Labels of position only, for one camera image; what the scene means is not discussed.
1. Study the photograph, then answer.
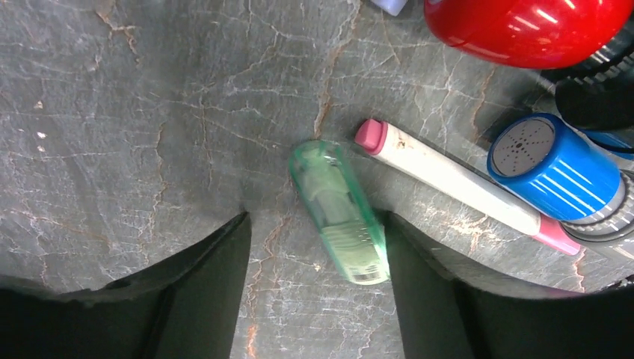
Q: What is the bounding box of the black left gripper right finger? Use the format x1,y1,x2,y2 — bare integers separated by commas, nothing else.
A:
384,212,633,358

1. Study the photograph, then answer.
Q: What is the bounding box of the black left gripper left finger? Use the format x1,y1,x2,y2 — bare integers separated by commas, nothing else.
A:
1,212,251,358

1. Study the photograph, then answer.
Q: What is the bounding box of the green small highlighter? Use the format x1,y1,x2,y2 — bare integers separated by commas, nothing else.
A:
289,141,390,286

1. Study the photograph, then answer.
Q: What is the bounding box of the pink pen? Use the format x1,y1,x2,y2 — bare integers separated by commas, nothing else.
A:
354,119,581,255

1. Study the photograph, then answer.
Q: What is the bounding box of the blue grey small cylinder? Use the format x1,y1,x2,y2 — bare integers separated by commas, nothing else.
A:
486,112,634,259

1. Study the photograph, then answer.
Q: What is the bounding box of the red black stamp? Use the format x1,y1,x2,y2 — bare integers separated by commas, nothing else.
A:
424,0,633,131

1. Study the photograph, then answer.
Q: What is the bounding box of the white lilac capped marker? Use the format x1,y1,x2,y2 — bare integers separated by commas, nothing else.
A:
371,0,407,16

